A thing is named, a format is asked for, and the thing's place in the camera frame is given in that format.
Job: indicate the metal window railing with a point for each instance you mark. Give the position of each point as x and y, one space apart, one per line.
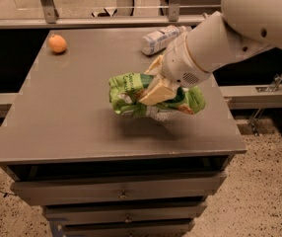
72 14

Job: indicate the grey drawer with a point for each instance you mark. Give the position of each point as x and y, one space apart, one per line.
134 229
125 213
122 188

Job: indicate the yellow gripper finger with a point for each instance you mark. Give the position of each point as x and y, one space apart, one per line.
156 67
160 89

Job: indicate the top grey drawer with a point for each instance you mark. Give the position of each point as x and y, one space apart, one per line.
122 188

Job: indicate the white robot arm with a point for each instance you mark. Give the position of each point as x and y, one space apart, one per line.
240 30

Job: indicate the bottom grey drawer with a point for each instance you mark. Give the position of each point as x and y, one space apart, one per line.
134 229

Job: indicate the grey drawer cabinet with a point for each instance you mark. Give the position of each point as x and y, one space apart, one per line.
62 127

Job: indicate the middle grey drawer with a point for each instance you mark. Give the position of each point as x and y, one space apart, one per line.
125 213

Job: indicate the orange fruit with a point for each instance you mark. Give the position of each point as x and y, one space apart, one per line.
57 43

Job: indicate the white plastic bottle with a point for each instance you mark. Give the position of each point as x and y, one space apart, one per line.
160 39

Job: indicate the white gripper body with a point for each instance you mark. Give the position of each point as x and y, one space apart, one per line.
179 65

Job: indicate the green rice chip bag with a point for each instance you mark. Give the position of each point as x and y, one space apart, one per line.
125 89

